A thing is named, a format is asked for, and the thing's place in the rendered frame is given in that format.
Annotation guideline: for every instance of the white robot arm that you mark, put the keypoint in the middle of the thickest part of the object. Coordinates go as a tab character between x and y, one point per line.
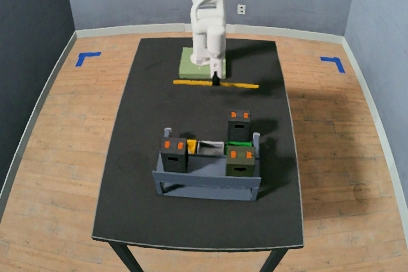
214	43

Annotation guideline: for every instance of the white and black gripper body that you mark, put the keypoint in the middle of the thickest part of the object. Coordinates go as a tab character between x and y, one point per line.
217	66

